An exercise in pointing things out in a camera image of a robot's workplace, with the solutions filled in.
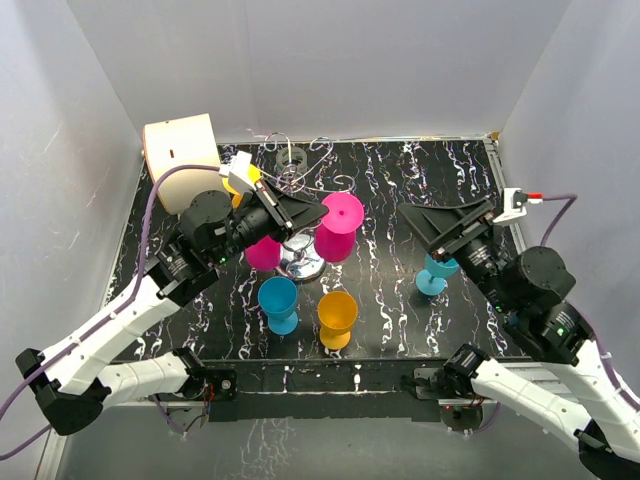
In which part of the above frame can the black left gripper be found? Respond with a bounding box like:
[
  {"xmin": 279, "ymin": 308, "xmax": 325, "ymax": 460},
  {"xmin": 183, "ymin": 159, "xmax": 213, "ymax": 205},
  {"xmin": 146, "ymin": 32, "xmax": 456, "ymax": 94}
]
[{"xmin": 211, "ymin": 178, "xmax": 328, "ymax": 266}]

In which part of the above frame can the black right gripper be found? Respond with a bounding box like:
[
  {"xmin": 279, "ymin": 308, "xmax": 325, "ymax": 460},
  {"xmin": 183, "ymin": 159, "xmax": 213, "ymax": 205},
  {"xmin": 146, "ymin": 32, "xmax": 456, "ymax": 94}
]
[{"xmin": 395, "ymin": 197, "xmax": 514, "ymax": 312}]

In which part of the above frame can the pink wine glass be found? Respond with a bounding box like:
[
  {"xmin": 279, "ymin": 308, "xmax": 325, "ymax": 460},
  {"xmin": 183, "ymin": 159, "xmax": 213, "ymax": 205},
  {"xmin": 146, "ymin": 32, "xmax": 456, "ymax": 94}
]
[
  {"xmin": 245, "ymin": 236, "xmax": 282, "ymax": 271},
  {"xmin": 314, "ymin": 192, "xmax": 364, "ymax": 263}
]

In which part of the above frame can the blue wine glass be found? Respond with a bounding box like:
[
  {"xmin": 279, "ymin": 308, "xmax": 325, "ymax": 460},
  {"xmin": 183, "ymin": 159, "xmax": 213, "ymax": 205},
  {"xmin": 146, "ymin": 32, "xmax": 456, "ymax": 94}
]
[
  {"xmin": 258, "ymin": 276, "xmax": 299, "ymax": 336},
  {"xmin": 415, "ymin": 254, "xmax": 459, "ymax": 296}
]

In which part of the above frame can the orange wine glass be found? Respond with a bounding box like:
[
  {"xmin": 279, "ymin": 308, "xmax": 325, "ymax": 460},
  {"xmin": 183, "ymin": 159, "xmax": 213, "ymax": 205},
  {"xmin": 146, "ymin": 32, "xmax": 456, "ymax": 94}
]
[
  {"xmin": 317, "ymin": 291, "xmax": 358, "ymax": 350},
  {"xmin": 221, "ymin": 164, "xmax": 261, "ymax": 209}
]

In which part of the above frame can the orange wine glass front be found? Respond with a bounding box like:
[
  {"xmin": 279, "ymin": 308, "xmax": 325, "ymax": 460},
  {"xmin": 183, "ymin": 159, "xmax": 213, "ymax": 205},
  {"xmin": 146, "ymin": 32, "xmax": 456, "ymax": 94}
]
[{"xmin": 317, "ymin": 291, "xmax": 358, "ymax": 350}]

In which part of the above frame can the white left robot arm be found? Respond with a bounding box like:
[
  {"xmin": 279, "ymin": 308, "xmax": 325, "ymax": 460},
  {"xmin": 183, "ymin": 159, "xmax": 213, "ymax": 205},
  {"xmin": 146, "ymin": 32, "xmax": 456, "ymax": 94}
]
[{"xmin": 16, "ymin": 182, "xmax": 329, "ymax": 436}]

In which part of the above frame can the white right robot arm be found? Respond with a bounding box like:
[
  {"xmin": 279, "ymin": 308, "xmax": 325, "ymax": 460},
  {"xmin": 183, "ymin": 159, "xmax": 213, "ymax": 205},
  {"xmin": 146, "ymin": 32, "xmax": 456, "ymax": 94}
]
[{"xmin": 398, "ymin": 188, "xmax": 639, "ymax": 479}]

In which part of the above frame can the clear tape roll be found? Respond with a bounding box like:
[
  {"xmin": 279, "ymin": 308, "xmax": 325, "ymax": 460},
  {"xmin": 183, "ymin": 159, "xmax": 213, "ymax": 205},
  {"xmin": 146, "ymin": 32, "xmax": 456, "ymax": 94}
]
[{"xmin": 276, "ymin": 146, "xmax": 308, "ymax": 170}]

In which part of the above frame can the white cylindrical box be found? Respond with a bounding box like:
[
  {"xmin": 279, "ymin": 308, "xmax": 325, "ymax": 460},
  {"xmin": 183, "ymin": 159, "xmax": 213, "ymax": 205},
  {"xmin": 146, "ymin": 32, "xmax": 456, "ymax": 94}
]
[{"xmin": 142, "ymin": 113, "xmax": 224, "ymax": 215}]

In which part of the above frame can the chrome wire wine glass rack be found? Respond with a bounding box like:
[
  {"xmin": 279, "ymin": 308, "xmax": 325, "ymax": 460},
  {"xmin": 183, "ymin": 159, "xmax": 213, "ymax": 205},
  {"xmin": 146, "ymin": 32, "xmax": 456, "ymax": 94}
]
[{"xmin": 262, "ymin": 132, "xmax": 356, "ymax": 284}]

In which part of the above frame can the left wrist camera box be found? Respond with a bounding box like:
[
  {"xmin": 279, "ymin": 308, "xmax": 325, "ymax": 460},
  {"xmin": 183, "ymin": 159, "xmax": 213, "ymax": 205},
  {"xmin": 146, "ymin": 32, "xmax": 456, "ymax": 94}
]
[{"xmin": 219, "ymin": 151, "xmax": 252, "ymax": 179}]

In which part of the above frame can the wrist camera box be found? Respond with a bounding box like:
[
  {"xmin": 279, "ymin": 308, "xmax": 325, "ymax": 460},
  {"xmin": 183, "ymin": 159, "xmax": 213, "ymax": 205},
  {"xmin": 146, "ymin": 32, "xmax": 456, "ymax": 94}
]
[
  {"xmin": 493, "ymin": 187, "xmax": 543, "ymax": 226},
  {"xmin": 219, "ymin": 151, "xmax": 252, "ymax": 179}
]

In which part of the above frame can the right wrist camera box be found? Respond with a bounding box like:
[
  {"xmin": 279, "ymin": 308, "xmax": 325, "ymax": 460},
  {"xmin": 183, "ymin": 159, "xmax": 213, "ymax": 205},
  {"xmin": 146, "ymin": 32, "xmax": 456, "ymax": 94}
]
[{"xmin": 493, "ymin": 187, "xmax": 543, "ymax": 226}]

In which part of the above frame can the aluminium frame rail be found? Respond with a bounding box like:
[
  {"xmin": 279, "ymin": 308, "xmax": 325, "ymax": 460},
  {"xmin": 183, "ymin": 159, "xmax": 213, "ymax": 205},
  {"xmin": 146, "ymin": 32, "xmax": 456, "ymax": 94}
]
[{"xmin": 482, "ymin": 130, "xmax": 619, "ymax": 480}]

